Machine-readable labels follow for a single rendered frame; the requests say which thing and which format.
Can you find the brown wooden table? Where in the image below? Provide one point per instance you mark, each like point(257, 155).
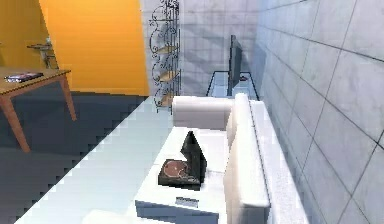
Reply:
point(20, 87)

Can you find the black television set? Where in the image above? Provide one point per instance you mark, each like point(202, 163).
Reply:
point(234, 63)

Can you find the white sofa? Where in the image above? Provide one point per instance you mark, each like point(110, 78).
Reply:
point(246, 160)

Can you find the black open laptop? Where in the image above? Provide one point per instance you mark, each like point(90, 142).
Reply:
point(190, 160)

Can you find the grey remote control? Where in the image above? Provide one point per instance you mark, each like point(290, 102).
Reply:
point(186, 202)

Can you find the dark book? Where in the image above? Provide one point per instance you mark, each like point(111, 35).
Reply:
point(22, 77)

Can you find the small dark red object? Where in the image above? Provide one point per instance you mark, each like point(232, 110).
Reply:
point(243, 78)

